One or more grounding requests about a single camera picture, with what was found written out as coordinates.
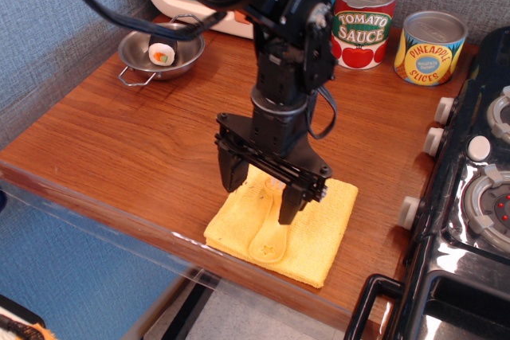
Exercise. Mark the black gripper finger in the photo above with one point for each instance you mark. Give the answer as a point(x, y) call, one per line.
point(295, 197)
point(233, 168)

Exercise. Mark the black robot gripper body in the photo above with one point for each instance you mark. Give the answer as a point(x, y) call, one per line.
point(275, 139)

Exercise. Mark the yellow brush with white bristles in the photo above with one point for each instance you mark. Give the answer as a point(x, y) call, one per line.
point(270, 242)

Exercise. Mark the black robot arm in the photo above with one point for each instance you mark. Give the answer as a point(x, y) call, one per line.
point(292, 40)

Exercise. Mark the white stove knob bottom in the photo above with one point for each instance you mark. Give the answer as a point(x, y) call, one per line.
point(408, 212)

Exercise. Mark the white stove knob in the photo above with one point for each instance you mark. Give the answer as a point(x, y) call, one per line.
point(432, 141)
point(408, 212)
point(443, 110)

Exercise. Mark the yellow folded cloth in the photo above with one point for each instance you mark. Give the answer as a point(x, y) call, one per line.
point(313, 237)

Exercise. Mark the toy sushi roll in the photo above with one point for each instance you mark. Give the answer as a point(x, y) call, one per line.
point(162, 53)

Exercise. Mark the white stove knob middle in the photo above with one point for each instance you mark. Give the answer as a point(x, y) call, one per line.
point(432, 141)

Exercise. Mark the tomato sauce can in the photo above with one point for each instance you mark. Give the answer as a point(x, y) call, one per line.
point(360, 31)

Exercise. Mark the white stove knob top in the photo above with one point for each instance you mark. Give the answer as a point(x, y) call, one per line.
point(443, 110)

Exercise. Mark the pineapple slices can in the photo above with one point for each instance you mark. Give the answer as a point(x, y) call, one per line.
point(429, 48)

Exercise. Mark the black toy stove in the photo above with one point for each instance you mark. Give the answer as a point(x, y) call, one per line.
point(456, 284)

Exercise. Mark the orange object bottom left corner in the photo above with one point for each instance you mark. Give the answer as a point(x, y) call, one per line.
point(26, 331)

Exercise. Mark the black oven door handle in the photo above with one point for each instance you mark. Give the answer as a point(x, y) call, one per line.
point(375, 285)

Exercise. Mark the silver metal bowl with handles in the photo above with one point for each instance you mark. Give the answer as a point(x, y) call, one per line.
point(140, 71)

